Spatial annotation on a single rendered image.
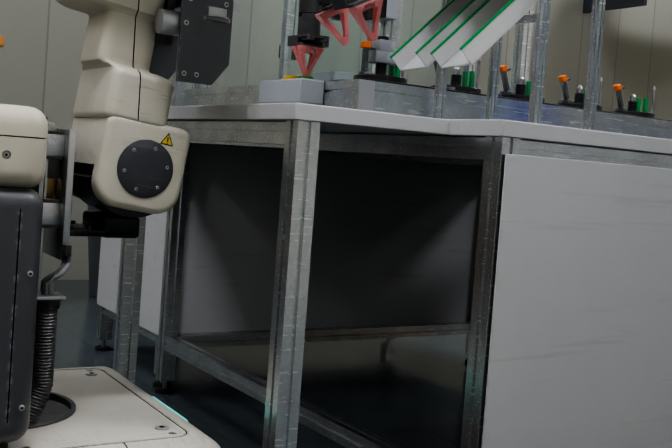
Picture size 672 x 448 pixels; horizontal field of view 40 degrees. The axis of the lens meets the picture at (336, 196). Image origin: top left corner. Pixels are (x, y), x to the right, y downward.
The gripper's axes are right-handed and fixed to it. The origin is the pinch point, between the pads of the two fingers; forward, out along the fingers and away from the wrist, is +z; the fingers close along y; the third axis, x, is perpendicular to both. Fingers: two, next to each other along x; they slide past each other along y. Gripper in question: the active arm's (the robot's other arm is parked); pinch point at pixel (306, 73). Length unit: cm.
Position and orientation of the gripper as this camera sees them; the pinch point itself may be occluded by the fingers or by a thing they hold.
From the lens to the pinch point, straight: 232.8
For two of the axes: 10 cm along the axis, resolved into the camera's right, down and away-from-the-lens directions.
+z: -0.7, 10.0, 0.5
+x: -8.4, -0.3, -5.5
